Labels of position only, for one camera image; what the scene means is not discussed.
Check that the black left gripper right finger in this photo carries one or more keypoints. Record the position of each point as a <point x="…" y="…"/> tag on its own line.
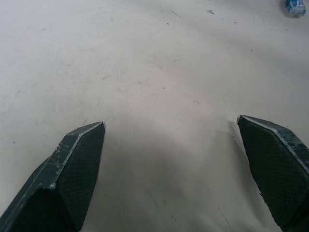
<point x="277" y="169"/>

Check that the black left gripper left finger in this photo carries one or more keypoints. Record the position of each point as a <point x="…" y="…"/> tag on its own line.
<point x="60" y="178"/>

